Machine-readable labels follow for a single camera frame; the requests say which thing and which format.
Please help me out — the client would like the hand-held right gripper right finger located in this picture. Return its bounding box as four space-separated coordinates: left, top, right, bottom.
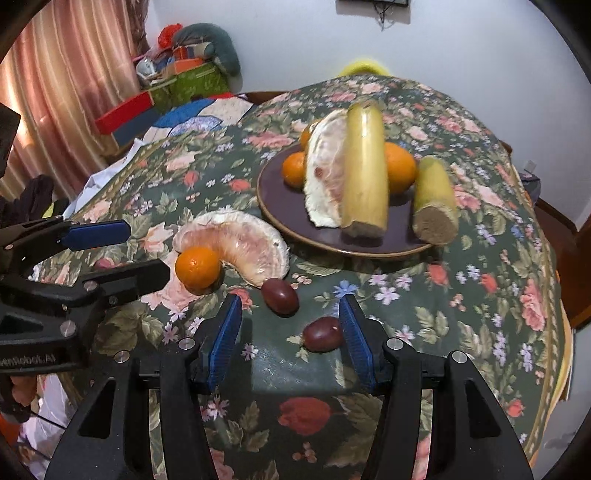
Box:
339 294 534 480

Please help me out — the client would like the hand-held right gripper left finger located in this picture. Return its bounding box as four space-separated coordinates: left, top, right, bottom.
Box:
44 295 243 480

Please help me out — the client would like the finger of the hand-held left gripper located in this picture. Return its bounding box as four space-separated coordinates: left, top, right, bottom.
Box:
2 259 172 324
2 217 133 265

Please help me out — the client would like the small mandarin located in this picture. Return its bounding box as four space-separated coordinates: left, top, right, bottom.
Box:
174 246 222 294

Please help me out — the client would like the peeled pomelo segment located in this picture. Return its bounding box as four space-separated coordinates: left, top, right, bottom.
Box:
302 108 352 228
172 210 291 287

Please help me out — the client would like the purple ceramic plate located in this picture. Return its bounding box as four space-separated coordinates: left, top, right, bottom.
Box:
256 138 437 257

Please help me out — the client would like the greenish sugarcane piece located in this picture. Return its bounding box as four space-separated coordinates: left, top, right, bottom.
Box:
412 156 461 245

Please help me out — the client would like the yellow sugarcane piece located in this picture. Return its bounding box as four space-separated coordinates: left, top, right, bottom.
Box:
341 100 391 238

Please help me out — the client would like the large orange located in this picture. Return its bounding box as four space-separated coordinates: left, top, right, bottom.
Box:
283 121 315 189
382 142 419 195

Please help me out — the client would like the person's left hand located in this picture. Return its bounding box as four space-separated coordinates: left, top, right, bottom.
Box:
7 375 40 419

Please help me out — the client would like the dark cloth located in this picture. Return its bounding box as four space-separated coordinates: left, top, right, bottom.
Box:
0 174 70 228

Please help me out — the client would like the blue-grey box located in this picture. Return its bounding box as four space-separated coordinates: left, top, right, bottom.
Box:
113 117 149 147

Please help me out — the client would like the floral tablecloth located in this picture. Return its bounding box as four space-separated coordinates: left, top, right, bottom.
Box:
34 76 571 480

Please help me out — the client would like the red box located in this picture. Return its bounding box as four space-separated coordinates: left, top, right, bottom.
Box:
95 90 156 134

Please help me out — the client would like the patchwork quilt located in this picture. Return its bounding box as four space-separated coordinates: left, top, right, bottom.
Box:
65 95 254 217

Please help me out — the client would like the striped pink curtain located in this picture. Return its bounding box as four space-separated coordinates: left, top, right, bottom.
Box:
0 0 149 204

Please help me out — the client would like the green patterned bag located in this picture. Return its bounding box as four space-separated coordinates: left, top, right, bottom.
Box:
152 62 232 110

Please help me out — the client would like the grey pillow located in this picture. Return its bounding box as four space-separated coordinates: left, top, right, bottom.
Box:
173 23 241 77

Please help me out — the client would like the grey bag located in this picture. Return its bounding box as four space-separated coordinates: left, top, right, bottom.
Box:
519 171 541 206

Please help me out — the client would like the yellow foam tube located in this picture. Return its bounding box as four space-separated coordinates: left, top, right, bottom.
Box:
337 58 391 77

